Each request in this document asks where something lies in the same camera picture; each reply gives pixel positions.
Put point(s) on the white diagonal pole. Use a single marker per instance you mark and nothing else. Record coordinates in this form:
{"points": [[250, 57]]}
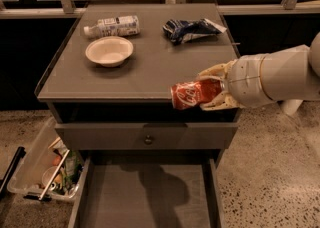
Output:
{"points": [[290, 107]]}

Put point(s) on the metal rod in bin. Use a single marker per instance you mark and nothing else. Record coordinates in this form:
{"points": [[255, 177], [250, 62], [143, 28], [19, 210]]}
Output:
{"points": [[55, 173]]}

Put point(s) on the open grey middle drawer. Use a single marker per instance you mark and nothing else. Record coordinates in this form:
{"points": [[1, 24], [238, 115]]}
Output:
{"points": [[149, 189]]}

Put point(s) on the clear plastic storage bin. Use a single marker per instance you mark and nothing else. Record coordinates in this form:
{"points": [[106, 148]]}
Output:
{"points": [[40, 162]]}

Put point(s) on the grey drawer cabinet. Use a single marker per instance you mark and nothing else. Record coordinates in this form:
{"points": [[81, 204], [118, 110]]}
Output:
{"points": [[138, 91]]}

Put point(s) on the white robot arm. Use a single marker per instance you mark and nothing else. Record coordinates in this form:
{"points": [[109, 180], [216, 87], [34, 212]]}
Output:
{"points": [[292, 73]]}

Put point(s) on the red coke can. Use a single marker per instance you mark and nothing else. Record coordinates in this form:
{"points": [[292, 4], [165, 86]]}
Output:
{"points": [[191, 94]]}

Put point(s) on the white plastic bottle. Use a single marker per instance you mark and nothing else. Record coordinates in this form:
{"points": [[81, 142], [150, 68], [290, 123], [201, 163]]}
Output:
{"points": [[116, 26]]}

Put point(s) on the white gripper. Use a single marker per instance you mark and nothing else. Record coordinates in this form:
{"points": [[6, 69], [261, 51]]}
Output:
{"points": [[246, 80]]}

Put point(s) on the black bar on floor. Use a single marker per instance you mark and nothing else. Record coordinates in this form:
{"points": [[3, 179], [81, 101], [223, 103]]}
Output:
{"points": [[19, 154]]}

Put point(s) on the grey top drawer with knob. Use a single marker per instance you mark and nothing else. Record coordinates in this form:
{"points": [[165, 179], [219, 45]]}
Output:
{"points": [[146, 136]]}

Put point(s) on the blue chip bag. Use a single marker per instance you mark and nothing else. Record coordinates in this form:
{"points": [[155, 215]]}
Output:
{"points": [[182, 31]]}

